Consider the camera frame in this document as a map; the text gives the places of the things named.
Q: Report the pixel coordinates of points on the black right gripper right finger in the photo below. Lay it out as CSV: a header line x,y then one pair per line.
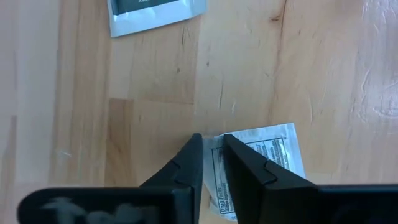
x,y
248,177

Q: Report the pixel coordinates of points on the white antiseptic towelette packet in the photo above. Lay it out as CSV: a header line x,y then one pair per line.
x,y
149,18
280,140

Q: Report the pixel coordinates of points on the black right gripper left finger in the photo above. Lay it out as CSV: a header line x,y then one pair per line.
x,y
186,171

